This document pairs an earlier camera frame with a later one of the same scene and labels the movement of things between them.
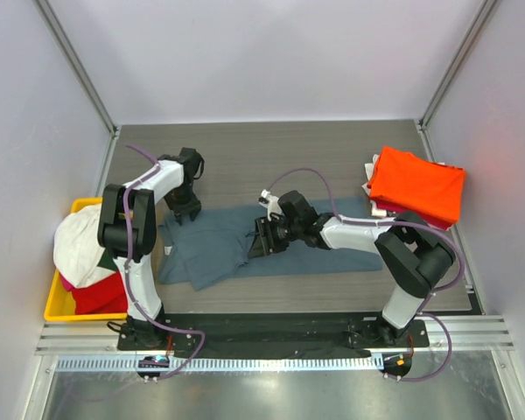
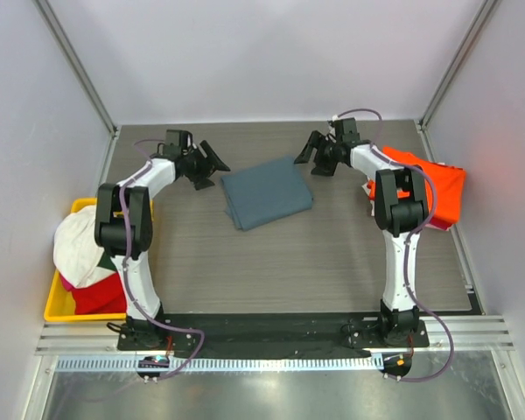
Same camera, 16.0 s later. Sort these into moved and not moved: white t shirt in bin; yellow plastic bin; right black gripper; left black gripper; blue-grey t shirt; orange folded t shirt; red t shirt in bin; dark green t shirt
Moved: blue-grey t shirt; left black gripper; right black gripper
Not moved: red t shirt in bin; white t shirt in bin; dark green t shirt; yellow plastic bin; orange folded t shirt
